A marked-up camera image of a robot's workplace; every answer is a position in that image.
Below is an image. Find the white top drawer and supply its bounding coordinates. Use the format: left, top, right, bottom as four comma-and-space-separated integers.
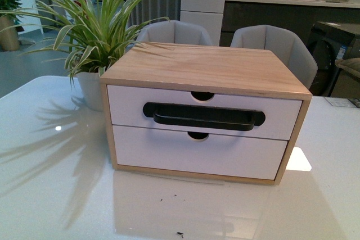
107, 85, 302, 140

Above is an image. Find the white drawer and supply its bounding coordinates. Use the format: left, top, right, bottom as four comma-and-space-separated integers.
107, 85, 302, 140
113, 126, 287, 180

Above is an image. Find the black drawer handle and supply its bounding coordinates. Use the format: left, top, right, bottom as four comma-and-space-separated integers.
143, 102, 266, 132

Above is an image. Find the wooden drawer cabinet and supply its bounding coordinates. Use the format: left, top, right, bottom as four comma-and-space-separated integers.
100, 43, 312, 184

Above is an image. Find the white bottom drawer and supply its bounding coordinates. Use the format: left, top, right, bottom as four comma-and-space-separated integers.
113, 126, 287, 180

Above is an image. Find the left grey chair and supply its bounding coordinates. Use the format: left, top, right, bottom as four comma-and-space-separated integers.
137, 20, 213, 46

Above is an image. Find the grey chair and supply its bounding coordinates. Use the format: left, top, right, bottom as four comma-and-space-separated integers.
137, 20, 213, 46
230, 25, 318, 88

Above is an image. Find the white plant pot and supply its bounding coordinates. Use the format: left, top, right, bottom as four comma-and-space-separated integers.
76, 72, 103, 111

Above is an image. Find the green spider plant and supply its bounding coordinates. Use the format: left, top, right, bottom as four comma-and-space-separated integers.
1, 0, 153, 78

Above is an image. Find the right grey chair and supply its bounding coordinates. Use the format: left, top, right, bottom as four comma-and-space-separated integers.
230, 25, 318, 88

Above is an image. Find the grey kitchen counter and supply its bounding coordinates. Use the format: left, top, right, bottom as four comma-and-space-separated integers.
219, 1, 359, 47

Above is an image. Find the dark card on table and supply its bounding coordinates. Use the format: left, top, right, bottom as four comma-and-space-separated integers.
325, 97, 360, 108

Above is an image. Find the black washing machine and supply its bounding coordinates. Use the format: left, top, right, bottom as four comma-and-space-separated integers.
307, 21, 359, 96

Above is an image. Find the beige cushion at right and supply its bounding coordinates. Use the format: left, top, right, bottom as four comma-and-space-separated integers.
335, 57, 360, 78

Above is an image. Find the gold background planter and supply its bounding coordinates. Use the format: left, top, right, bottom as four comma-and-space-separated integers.
1, 15, 20, 51

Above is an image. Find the background potted plant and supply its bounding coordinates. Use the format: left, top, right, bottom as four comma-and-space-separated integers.
1, 0, 22, 25

